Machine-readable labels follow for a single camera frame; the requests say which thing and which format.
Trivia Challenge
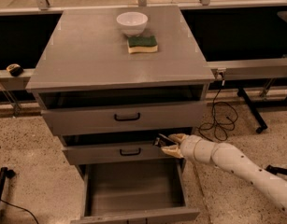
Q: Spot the grey top drawer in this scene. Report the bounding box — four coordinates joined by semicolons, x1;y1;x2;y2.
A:
42;102;206;135

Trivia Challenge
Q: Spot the grey drawer cabinet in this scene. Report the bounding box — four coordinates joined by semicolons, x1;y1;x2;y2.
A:
25;5;216;224

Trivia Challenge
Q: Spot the green yellow sponge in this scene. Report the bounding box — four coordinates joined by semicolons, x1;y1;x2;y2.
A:
127;35;158;53

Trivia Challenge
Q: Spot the grey metal rail bench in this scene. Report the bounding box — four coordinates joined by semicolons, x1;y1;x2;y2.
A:
0;58;287;91

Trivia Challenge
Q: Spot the black chair caster leg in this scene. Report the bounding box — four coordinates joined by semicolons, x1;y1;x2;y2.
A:
265;165;287;175

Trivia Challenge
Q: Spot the black table leg with caster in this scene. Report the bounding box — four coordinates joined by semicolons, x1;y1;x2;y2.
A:
237;87;267;133

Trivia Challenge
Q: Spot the grey open bottom drawer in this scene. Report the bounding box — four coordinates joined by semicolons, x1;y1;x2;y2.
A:
71;159;199;224

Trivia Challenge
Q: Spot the black stand left floor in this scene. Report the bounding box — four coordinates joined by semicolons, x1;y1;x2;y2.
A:
0;166;17;224

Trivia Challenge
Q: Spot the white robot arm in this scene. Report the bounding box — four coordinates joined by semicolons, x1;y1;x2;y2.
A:
159;133;287;215

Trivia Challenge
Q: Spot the black power cable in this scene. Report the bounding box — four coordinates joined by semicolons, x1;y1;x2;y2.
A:
197;87;239;142

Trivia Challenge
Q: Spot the grey middle drawer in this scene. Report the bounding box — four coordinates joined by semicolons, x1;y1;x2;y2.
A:
63;141;170;165

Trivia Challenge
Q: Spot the white ceramic bowl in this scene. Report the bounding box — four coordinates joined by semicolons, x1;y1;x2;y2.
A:
116;12;148;36

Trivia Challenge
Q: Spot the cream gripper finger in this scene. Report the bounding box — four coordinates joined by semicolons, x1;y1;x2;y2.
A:
168;133;189;144
161;145;183;159

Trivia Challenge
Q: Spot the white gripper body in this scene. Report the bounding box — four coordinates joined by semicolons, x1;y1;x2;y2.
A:
180;135;215;164

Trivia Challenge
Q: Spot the dark chocolate rxbar wrapper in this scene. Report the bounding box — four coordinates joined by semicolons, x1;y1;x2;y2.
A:
153;133;176;147

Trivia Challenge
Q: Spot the black yellow tape measure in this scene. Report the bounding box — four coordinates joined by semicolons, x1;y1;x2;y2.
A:
7;63;23;77

